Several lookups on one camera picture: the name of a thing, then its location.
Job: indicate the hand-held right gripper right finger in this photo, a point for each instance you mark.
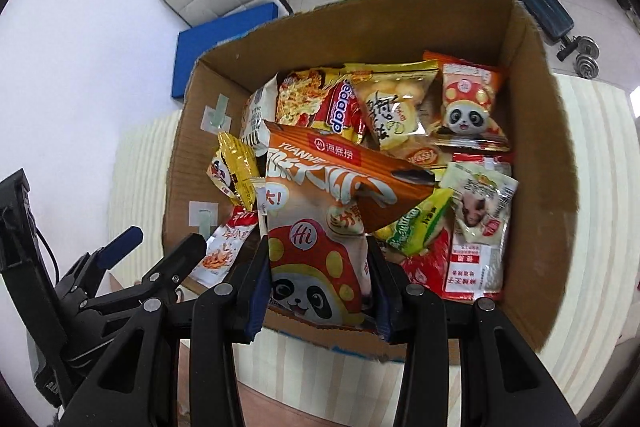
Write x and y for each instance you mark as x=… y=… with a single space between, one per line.
x=382 y=307

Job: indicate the cardboard box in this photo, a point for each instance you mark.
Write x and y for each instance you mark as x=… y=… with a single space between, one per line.
x=540 y=157

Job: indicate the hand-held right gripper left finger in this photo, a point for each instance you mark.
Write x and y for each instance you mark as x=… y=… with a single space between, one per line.
x=256 y=297

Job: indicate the metal dumbbell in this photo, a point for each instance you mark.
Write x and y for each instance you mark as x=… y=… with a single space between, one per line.
x=587 y=66
x=580 y=47

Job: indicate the red white label snack packet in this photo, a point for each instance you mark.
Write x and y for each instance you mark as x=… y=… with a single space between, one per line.
x=475 y=267

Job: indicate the red mushroom panda snack packet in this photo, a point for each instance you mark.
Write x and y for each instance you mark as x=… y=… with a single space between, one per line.
x=470 y=107

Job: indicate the yellow panda snack packet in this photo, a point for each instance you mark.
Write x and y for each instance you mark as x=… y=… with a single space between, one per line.
x=232 y=167

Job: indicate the large orange panda snack packet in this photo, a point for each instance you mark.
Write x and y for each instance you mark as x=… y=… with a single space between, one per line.
x=320 y=217

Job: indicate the orange noodle packet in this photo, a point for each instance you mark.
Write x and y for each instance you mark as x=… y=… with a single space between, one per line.
x=300 y=97

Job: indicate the white orange spicy strip packet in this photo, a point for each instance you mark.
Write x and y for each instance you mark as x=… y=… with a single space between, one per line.
x=220 y=252

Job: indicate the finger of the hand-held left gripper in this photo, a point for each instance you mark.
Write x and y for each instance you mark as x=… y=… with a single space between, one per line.
x=120 y=247
x=182 y=257

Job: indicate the clear bag of yellow buns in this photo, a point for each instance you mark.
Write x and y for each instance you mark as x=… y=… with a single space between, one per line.
x=395 y=107

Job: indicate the orange round-label snack packet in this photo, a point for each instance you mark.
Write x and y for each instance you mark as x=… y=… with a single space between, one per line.
x=425 y=154

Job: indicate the green yellow snack packet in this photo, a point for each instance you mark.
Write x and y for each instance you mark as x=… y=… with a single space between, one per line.
x=415 y=222

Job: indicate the pale green nut packet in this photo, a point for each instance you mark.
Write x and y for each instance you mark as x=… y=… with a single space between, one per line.
x=482 y=202

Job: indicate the glossy red snack packet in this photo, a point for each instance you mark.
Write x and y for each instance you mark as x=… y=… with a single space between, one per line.
x=425 y=267

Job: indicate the blue mat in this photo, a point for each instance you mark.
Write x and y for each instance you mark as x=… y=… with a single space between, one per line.
x=210 y=47

